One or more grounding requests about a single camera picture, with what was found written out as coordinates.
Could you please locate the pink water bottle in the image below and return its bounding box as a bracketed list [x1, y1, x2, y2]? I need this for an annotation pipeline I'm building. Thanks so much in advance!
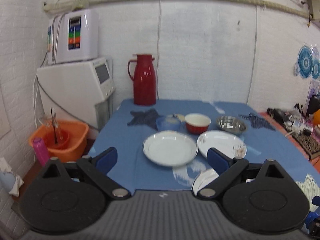
[33, 137, 50, 166]

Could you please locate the white screen appliance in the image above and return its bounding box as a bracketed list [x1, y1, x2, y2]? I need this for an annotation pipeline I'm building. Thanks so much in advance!
[37, 57, 116, 131]

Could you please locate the white water purifier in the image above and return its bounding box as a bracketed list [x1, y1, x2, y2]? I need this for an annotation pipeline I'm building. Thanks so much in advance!
[47, 9, 99, 65]

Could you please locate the clutter on side table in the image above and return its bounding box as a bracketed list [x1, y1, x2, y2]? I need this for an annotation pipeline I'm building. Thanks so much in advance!
[266, 94, 319, 160]

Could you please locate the white crumpled cloth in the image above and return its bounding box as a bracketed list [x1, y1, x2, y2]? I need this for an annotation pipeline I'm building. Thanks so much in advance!
[0, 157, 24, 197]

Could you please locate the white floral plate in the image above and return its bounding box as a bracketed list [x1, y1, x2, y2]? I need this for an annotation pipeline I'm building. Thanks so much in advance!
[197, 131, 247, 159]

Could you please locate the glass bottle with sticks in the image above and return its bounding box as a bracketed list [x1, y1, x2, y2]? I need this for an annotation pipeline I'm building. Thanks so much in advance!
[50, 108, 63, 145]

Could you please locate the orange plastic basin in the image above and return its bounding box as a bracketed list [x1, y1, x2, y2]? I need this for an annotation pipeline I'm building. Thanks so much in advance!
[28, 120, 89, 163]

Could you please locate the red thermos jug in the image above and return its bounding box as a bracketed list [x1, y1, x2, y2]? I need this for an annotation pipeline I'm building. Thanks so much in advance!
[127, 54, 156, 106]

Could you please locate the blue round wall decoration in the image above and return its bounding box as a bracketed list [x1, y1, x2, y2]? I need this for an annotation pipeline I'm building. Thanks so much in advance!
[293, 45, 319, 80]

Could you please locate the stainless steel bowl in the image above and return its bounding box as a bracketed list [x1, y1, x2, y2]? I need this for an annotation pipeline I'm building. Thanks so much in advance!
[216, 115, 247, 135]

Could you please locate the blue plastic bowl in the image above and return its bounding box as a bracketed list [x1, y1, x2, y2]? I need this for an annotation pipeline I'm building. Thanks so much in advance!
[156, 115, 181, 132]

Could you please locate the red white ceramic bowl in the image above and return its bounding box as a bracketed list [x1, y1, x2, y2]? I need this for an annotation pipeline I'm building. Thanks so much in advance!
[184, 113, 211, 134]

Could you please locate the white silver-rimmed plate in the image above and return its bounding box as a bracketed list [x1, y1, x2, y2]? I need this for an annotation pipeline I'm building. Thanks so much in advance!
[142, 131, 198, 167]

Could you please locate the blue patterned tablecloth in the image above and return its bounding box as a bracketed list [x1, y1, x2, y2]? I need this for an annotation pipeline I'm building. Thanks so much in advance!
[89, 100, 319, 199]

